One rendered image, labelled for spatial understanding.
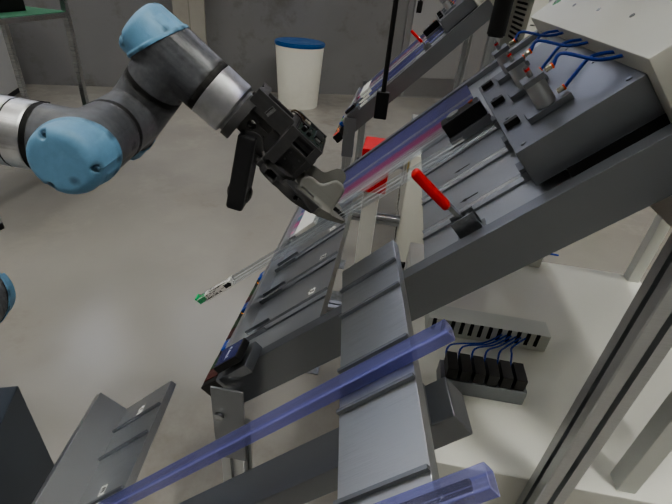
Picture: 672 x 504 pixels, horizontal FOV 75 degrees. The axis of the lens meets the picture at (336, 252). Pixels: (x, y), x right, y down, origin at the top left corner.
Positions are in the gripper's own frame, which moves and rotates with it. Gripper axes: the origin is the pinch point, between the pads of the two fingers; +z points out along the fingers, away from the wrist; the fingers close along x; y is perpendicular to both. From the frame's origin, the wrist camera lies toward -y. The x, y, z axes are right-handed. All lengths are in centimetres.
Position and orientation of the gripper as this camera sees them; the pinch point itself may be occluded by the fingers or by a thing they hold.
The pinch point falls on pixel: (334, 216)
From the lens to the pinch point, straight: 66.4
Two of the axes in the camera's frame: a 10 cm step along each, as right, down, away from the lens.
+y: 6.9, -5.8, -4.3
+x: 0.6, -5.4, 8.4
